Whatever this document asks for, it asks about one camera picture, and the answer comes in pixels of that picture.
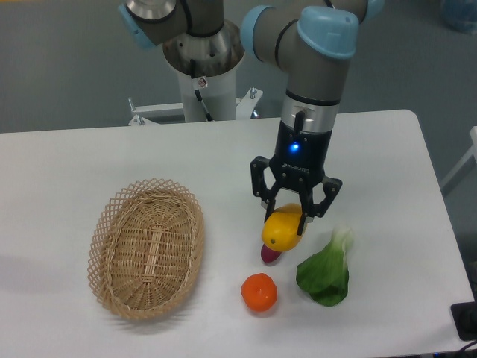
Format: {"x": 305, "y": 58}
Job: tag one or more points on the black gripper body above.
{"x": 299, "y": 158}

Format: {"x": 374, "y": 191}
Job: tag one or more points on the yellow mango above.
{"x": 280, "y": 229}

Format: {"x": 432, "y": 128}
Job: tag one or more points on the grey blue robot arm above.
{"x": 313, "y": 42}

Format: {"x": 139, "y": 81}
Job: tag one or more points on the purple sweet potato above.
{"x": 268, "y": 255}

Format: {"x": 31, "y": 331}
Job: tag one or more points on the green bok choy leaf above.
{"x": 324, "y": 276}

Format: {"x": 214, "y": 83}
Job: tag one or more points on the orange tangerine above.
{"x": 259, "y": 292}

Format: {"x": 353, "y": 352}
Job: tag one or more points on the woven wicker basket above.
{"x": 147, "y": 249}

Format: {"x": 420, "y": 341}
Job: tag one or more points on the white furniture piece at right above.
{"x": 461, "y": 169}

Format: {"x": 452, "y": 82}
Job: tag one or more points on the black device at edge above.
{"x": 464, "y": 317}

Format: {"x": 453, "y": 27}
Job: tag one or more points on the white metal base frame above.
{"x": 246, "y": 108}

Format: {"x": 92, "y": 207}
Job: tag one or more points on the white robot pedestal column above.
{"x": 215, "y": 95}

